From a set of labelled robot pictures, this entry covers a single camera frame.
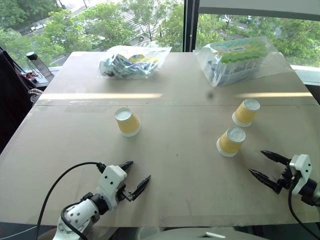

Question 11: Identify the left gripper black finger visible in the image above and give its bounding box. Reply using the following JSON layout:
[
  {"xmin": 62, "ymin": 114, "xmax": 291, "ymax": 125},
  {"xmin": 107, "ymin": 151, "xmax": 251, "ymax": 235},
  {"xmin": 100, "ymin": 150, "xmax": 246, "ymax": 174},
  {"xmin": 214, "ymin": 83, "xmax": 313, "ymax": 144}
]
[
  {"xmin": 117, "ymin": 161, "xmax": 134, "ymax": 174},
  {"xmin": 127, "ymin": 174, "xmax": 152, "ymax": 203}
]

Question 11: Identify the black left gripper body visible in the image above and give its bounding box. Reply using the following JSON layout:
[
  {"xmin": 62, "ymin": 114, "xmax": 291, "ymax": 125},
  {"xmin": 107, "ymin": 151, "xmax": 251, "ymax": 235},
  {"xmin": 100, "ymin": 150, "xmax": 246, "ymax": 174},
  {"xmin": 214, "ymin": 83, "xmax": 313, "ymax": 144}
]
[{"xmin": 115, "ymin": 183, "xmax": 133, "ymax": 201}]

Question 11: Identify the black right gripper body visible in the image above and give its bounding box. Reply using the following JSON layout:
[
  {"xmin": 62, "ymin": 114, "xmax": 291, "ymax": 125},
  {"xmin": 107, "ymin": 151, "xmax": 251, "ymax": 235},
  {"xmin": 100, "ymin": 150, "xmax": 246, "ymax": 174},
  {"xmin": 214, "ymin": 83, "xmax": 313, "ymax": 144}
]
[{"xmin": 275, "ymin": 165, "xmax": 296, "ymax": 190}]

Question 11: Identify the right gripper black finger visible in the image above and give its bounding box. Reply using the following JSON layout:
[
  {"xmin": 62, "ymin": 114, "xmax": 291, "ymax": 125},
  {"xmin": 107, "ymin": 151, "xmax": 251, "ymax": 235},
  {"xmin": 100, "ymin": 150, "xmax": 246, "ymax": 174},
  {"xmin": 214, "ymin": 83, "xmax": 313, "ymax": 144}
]
[
  {"xmin": 248, "ymin": 168, "xmax": 283, "ymax": 194},
  {"xmin": 260, "ymin": 150, "xmax": 292, "ymax": 166}
]

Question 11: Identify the yellow ribbed paper cup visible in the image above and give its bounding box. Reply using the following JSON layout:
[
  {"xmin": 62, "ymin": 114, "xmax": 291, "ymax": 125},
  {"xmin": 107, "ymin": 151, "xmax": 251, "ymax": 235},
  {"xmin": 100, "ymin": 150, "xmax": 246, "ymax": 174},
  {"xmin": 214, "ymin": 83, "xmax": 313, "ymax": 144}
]
[
  {"xmin": 114, "ymin": 107, "xmax": 142, "ymax": 138},
  {"xmin": 216, "ymin": 126, "xmax": 247, "ymax": 158},
  {"xmin": 231, "ymin": 98, "xmax": 261, "ymax": 128}
]

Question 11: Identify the small white label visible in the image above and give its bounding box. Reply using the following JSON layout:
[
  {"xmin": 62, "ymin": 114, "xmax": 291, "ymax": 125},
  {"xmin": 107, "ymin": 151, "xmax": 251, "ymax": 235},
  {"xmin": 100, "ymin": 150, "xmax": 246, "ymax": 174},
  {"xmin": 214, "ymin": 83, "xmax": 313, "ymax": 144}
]
[{"xmin": 205, "ymin": 231, "xmax": 227, "ymax": 239}]

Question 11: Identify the clear bag of blue packets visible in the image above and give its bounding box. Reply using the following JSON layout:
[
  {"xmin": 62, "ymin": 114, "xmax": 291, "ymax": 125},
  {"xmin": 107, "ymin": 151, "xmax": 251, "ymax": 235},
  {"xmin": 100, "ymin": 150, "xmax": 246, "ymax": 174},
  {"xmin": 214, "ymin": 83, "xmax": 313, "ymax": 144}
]
[{"xmin": 99, "ymin": 45, "xmax": 173, "ymax": 80}]

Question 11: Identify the clear bag of green-capped bottles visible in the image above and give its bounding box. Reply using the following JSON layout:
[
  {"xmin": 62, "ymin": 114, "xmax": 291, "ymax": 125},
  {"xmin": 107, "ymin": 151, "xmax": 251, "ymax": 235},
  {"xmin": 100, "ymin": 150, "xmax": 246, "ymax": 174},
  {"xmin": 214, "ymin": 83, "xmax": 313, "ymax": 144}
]
[{"xmin": 193, "ymin": 36, "xmax": 292, "ymax": 88}]

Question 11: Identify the dark cloth-covered chair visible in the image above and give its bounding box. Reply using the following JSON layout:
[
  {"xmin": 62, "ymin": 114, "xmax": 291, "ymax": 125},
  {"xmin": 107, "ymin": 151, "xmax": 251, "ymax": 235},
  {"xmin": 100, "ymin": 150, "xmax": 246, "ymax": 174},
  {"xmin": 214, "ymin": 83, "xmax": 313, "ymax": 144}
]
[{"xmin": 0, "ymin": 48, "xmax": 38, "ymax": 154}]

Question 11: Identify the clear water bottle black lid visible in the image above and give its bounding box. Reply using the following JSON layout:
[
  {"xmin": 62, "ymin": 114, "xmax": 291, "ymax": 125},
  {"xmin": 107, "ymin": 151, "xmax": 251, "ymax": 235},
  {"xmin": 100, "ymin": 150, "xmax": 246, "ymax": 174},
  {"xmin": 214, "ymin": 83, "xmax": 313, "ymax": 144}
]
[{"xmin": 25, "ymin": 51, "xmax": 52, "ymax": 77}]

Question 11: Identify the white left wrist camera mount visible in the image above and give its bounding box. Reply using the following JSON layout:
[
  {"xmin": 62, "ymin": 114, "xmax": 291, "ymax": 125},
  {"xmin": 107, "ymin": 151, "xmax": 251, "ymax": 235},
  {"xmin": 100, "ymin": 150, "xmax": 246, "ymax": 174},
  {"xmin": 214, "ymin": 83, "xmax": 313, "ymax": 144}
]
[{"xmin": 96, "ymin": 164, "xmax": 128, "ymax": 209}]

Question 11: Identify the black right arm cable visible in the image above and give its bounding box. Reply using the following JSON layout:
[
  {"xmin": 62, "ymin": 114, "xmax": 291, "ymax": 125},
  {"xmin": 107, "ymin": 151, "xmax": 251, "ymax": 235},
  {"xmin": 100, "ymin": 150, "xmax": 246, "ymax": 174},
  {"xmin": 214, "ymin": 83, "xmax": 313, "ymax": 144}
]
[{"xmin": 287, "ymin": 174, "xmax": 320, "ymax": 240}]

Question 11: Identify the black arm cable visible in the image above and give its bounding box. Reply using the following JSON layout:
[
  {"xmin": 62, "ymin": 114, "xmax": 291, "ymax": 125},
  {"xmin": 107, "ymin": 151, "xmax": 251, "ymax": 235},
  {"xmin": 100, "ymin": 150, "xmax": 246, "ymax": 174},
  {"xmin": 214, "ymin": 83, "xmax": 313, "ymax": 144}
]
[
  {"xmin": 287, "ymin": 174, "xmax": 320, "ymax": 240},
  {"xmin": 34, "ymin": 161, "xmax": 106, "ymax": 240}
]

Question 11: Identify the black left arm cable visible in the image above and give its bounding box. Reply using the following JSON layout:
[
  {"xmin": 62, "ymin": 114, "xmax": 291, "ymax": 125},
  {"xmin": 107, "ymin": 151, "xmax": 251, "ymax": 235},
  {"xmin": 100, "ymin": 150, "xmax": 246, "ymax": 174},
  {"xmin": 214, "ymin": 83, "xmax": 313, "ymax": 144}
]
[{"xmin": 34, "ymin": 161, "xmax": 106, "ymax": 240}]

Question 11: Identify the thin white cable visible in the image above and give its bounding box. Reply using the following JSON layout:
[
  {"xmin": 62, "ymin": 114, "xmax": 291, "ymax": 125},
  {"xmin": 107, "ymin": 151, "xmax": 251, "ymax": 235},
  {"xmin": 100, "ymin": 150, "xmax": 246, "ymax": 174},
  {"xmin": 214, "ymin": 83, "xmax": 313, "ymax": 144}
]
[{"xmin": 0, "ymin": 224, "xmax": 38, "ymax": 236}]

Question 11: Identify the braided rope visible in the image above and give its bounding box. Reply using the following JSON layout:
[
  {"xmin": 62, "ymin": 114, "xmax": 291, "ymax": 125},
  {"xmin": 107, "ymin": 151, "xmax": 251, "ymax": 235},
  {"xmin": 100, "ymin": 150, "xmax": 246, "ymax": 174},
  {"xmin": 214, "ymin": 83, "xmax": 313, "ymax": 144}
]
[{"xmin": 29, "ymin": 88, "xmax": 42, "ymax": 102}]

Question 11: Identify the dark window frame post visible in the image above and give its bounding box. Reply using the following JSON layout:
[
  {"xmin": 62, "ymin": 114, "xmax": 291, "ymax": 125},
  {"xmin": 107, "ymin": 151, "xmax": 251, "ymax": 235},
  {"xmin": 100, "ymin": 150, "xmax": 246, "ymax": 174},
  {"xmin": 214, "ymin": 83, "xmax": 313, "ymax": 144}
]
[{"xmin": 183, "ymin": 0, "xmax": 200, "ymax": 53}]

